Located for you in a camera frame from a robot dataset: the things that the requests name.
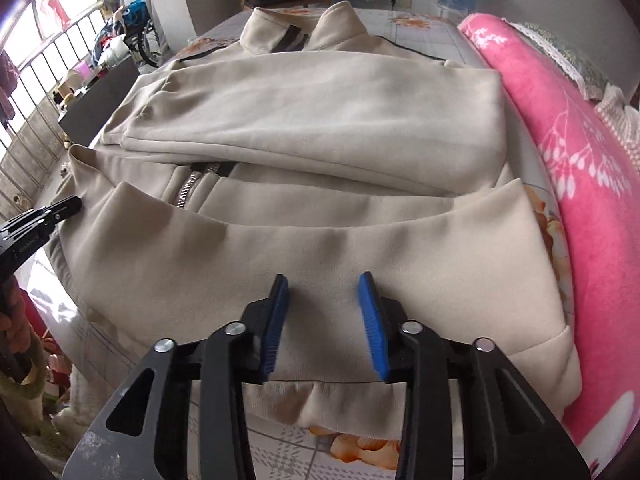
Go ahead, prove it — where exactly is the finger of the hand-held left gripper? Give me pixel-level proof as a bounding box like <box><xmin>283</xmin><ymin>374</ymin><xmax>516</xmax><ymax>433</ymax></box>
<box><xmin>0</xmin><ymin>196</ymin><xmax>83</xmax><ymax>241</ymax></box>

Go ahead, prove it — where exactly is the pink floral blanket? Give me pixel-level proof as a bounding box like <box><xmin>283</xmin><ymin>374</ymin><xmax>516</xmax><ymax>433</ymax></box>
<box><xmin>457</xmin><ymin>12</ymin><xmax>640</xmax><ymax>466</ymax></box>

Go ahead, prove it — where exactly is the metal balcony railing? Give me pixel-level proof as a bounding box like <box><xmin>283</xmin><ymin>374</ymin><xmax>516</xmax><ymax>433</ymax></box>
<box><xmin>0</xmin><ymin>7</ymin><xmax>116</xmax><ymax>221</ymax></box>

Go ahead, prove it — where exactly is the dark grey cabinet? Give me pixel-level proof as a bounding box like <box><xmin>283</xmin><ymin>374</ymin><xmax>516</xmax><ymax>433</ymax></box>
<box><xmin>57</xmin><ymin>60</ymin><xmax>143</xmax><ymax>148</ymax></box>

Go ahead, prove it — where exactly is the pink hanging garment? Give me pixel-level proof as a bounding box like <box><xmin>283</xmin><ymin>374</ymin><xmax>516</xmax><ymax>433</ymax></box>
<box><xmin>32</xmin><ymin>0</ymin><xmax>71</xmax><ymax>41</ymax></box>

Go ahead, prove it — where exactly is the pink checked cloth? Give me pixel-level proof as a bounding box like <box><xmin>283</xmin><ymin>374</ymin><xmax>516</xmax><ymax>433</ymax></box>
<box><xmin>595</xmin><ymin>85</ymin><xmax>640</xmax><ymax>122</ymax></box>

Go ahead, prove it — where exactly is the beige zip jacket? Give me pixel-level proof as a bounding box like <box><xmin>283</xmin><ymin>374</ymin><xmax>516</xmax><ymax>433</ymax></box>
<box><xmin>50</xmin><ymin>0</ymin><xmax>583</xmax><ymax>436</ymax></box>

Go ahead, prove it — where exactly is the bed with checked floral sheet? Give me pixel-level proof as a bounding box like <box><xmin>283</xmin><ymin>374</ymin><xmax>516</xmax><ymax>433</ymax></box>
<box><xmin>15</xmin><ymin>7</ymin><xmax>576</xmax><ymax>480</ymax></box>

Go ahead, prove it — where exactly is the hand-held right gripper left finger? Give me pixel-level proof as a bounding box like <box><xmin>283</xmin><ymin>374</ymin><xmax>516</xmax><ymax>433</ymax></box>
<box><xmin>62</xmin><ymin>274</ymin><xmax>292</xmax><ymax>480</ymax></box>

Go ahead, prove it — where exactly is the person's left hand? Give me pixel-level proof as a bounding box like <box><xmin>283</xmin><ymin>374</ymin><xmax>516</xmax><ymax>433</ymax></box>
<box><xmin>0</xmin><ymin>285</ymin><xmax>32</xmax><ymax>382</ymax></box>

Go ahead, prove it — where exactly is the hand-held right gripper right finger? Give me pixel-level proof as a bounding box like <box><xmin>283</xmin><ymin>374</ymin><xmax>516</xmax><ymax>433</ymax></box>
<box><xmin>358</xmin><ymin>271</ymin><xmax>592</xmax><ymax>480</ymax></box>

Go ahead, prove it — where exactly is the grey floral lace pillow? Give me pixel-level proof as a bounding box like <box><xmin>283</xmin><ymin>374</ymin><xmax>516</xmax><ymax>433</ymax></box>
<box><xmin>510</xmin><ymin>22</ymin><xmax>611</xmax><ymax>101</ymax></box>

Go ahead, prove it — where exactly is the wheelchair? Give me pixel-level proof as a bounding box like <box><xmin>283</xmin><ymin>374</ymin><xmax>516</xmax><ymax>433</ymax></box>
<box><xmin>112</xmin><ymin>0</ymin><xmax>171</xmax><ymax>68</ymax></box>

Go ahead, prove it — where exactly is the maroon hanging garment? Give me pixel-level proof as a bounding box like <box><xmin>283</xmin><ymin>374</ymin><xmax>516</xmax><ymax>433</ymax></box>
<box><xmin>0</xmin><ymin>50</ymin><xmax>21</xmax><ymax>121</ymax></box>

